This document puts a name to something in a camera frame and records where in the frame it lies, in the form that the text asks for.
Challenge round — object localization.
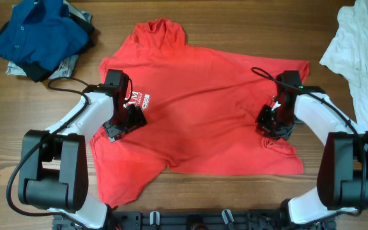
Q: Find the red printed t-shirt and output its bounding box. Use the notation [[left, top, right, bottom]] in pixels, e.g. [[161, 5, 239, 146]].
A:
[[90, 19, 309, 207]]

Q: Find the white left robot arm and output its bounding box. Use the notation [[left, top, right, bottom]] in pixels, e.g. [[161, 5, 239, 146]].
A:
[[6, 83, 146, 229]]

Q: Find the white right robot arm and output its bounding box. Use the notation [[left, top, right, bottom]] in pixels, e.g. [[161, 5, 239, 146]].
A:
[[256, 86, 368, 226]]

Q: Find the grey printed folded cloth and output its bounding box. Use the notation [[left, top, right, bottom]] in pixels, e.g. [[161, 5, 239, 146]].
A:
[[5, 0, 93, 80]]

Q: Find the white t-shirt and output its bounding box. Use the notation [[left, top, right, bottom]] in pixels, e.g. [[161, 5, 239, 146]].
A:
[[319, 0, 368, 130]]

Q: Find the blue polo shirt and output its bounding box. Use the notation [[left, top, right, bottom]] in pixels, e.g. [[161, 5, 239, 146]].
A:
[[0, 0, 89, 71]]

